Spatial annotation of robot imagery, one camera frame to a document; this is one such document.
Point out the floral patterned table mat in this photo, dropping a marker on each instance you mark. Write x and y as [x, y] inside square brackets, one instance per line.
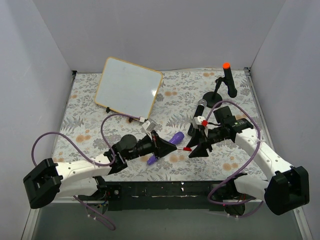
[87, 129]

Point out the black handheld microphone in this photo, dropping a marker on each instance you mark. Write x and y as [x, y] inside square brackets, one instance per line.
[201, 104]

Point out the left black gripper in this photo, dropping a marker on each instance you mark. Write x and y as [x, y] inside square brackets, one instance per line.
[154, 143]

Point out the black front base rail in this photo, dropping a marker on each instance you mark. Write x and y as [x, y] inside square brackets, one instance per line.
[162, 195]

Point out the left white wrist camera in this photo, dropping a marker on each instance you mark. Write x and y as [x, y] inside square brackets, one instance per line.
[147, 125]

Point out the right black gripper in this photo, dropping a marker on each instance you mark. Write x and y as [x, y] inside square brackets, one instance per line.
[204, 139]

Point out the yellow framed whiteboard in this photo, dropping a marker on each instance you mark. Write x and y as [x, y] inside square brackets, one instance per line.
[128, 88]

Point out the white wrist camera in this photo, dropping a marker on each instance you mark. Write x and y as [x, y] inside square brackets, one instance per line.
[147, 125]
[200, 123]

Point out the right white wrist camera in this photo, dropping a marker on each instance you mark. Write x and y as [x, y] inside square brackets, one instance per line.
[200, 123]

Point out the purple toy microphone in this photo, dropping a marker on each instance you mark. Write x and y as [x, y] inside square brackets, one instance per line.
[176, 139]

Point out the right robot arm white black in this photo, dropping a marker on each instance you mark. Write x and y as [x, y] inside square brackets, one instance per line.
[286, 188]

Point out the black microphone desk stand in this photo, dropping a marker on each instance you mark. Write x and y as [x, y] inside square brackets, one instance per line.
[213, 97]

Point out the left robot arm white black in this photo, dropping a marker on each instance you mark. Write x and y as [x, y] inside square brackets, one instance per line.
[50, 180]

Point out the red capped whiteboard marker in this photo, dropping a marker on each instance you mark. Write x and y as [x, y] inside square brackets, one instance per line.
[188, 149]

